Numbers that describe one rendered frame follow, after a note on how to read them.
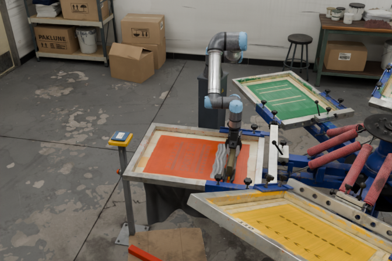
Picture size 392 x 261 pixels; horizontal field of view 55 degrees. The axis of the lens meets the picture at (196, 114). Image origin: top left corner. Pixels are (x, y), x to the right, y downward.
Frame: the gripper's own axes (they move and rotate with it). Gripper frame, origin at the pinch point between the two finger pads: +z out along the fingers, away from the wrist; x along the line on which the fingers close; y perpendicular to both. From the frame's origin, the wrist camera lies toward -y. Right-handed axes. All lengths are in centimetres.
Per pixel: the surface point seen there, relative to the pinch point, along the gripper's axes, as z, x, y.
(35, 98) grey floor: 97, 283, 213
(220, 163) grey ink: 4.9, 7.1, -3.2
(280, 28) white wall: 33, -31, 381
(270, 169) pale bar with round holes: -3.1, -23.0, -13.5
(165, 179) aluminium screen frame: 2.1, 35.1, -27.9
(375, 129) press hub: -30, -75, -3
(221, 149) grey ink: 4.3, 8.0, 10.9
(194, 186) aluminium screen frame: 3.8, 18.1, -28.6
